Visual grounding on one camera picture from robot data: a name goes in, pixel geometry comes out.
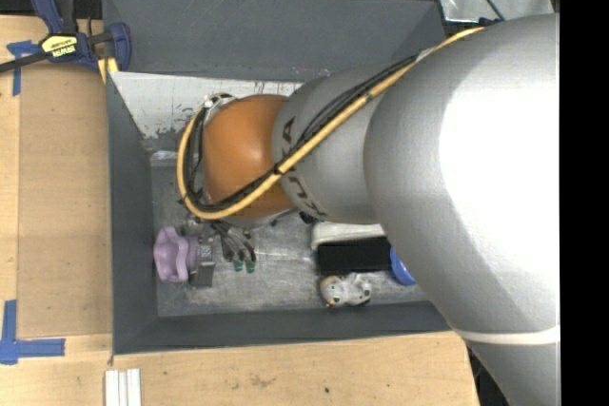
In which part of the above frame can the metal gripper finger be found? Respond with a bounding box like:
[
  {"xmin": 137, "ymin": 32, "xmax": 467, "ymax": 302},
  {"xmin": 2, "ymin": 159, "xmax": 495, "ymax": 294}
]
[{"xmin": 189, "ymin": 243, "xmax": 216, "ymax": 288}]

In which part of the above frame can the lilac soft toy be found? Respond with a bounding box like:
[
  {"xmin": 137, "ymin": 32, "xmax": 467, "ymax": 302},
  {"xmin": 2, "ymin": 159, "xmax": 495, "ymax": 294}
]
[{"xmin": 152, "ymin": 225, "xmax": 200, "ymax": 284}]

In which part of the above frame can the grey and white toy animal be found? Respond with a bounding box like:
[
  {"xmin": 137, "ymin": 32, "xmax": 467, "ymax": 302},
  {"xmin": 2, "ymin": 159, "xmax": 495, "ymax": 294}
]
[{"xmin": 319, "ymin": 272, "xmax": 374, "ymax": 309}]

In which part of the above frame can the pale wood board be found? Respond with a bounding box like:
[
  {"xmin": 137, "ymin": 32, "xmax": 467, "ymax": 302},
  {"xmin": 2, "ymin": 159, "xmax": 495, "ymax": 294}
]
[{"xmin": 16, "ymin": 16, "xmax": 115, "ymax": 339}]

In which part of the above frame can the black flat block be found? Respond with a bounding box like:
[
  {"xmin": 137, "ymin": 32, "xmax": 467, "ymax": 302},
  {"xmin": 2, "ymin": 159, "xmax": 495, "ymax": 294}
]
[{"xmin": 316, "ymin": 237, "xmax": 392, "ymax": 275}]

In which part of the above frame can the blue ball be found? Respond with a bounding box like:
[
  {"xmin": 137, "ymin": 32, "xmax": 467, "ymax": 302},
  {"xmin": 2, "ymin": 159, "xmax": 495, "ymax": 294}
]
[{"xmin": 389, "ymin": 246, "xmax": 417, "ymax": 287}]

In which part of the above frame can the grey metal bin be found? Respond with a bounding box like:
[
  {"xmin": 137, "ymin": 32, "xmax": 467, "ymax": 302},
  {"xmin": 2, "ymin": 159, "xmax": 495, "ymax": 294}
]
[{"xmin": 100, "ymin": 0, "xmax": 471, "ymax": 356}]

